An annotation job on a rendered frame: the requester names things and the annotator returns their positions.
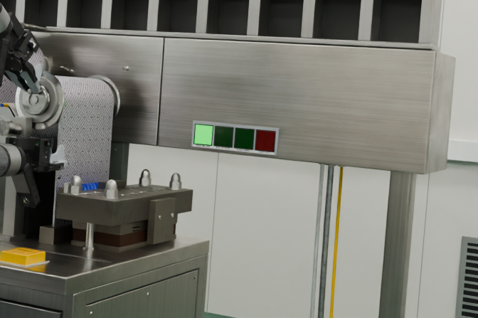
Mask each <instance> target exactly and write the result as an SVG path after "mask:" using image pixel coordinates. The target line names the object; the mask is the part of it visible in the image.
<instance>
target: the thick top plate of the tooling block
mask: <svg viewBox="0 0 478 318"><path fill-rule="evenodd" d="M117 190H118V199H106V198H103V196H104V189H91V190H85V191H83V194H82V195H70V194H66V193H61V194H58V201H57V213H56V218H60V219H65V220H70V221H79V222H83V223H92V224H98V225H102V226H111V227H113V226H120V225H124V224H128V223H134V222H138V221H145V220H149V200H153V199H158V198H167V197H172V198H176V200H175V211H174V215H175V214H179V213H185V212H189V211H191V210H192V200H193V189H182V190H172V189H169V186H160V185H153V184H152V185H151V186H140V185H139V184H132V185H126V186H125V187H123V188H117Z"/></svg>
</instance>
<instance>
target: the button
mask: <svg viewBox="0 0 478 318"><path fill-rule="evenodd" d="M45 258H46V252H45V251H41V250H33V249H29V248H14V249H10V250H4V251H1V257H0V261H4V262H8V263H16V264H19V265H30V264H34V263H39V262H43V261H45Z"/></svg>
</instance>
